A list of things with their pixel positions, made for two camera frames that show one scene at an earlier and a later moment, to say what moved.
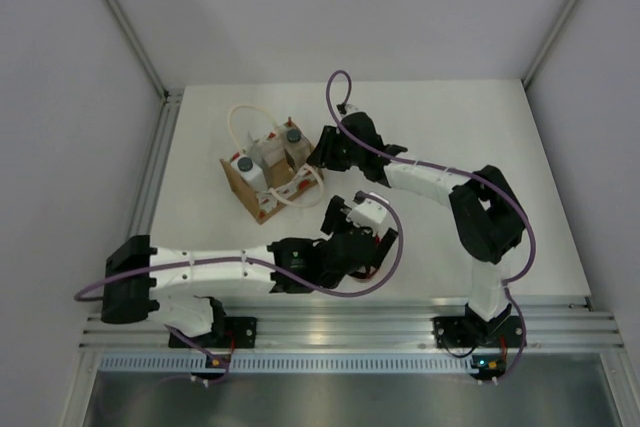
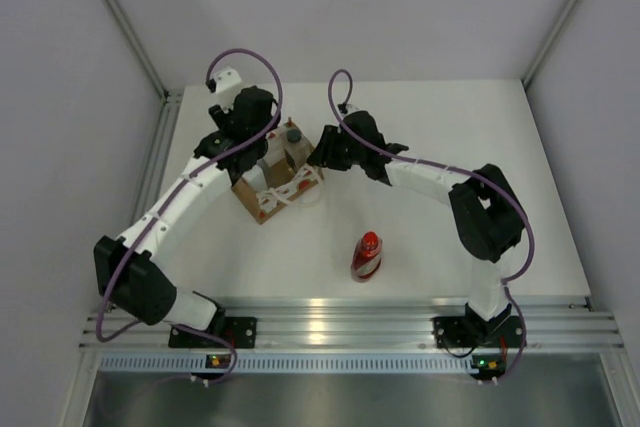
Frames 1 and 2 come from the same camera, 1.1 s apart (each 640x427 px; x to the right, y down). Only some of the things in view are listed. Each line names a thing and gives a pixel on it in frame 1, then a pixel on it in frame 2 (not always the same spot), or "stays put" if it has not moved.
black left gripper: [336, 219] to [220, 117]
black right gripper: [324, 154] stays put
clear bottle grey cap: [297, 146] stays put
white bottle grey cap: [251, 172] stays put
